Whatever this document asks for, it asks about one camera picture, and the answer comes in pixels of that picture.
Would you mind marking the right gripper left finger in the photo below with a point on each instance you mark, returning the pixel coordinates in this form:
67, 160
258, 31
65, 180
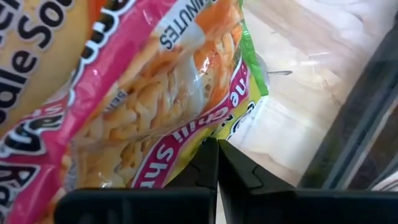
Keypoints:
155, 205

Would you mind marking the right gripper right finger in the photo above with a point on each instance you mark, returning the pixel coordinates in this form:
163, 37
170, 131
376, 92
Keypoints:
280, 205

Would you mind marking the lime chili shrimp noodle packet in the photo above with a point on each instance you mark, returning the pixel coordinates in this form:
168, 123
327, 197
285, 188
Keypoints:
155, 93

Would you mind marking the clear plastic bin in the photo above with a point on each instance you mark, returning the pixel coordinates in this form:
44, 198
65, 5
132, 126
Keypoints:
295, 93

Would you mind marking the black aluminium table frame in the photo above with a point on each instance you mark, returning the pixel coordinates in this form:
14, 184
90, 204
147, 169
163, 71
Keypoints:
357, 109

